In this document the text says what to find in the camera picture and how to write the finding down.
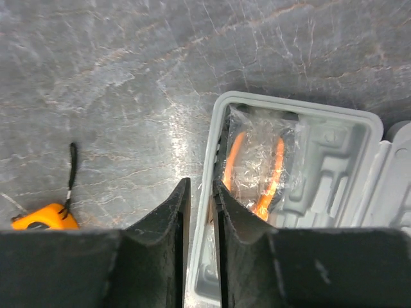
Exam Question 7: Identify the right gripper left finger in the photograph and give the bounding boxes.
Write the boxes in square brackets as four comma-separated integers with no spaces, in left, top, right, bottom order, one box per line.
[110,178,191,307]

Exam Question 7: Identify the grey plastic tool case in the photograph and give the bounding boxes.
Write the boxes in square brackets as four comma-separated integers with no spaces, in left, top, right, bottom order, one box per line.
[188,91,410,305]

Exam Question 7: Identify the thin metal screwdriver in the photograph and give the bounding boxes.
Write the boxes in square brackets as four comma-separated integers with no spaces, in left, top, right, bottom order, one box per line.
[0,192,28,214]

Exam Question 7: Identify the orange pliers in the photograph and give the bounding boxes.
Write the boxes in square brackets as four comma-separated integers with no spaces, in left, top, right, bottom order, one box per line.
[214,104,306,221]

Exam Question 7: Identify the orange tape measure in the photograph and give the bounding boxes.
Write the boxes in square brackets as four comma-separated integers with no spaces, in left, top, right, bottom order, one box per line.
[11,142,79,230]

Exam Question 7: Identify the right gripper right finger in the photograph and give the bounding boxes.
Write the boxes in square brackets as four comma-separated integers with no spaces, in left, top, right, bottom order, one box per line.
[213,180,286,307]

